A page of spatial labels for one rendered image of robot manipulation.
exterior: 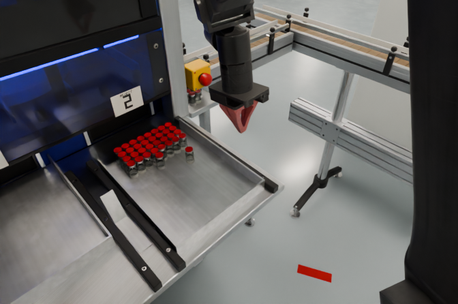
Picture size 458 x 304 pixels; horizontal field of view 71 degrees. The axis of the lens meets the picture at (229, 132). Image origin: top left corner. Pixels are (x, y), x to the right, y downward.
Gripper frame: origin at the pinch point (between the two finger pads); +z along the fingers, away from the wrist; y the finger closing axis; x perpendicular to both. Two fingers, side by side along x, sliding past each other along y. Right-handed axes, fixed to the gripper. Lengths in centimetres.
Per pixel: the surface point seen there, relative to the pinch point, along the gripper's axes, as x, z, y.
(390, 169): -83, 65, -3
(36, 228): 39, 16, 27
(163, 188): 12.2, 18.1, 17.2
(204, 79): -16.3, 3.9, 32.4
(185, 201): 10.9, 19.1, 10.5
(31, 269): 42.9, 17.6, 17.8
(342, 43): -86, 13, 27
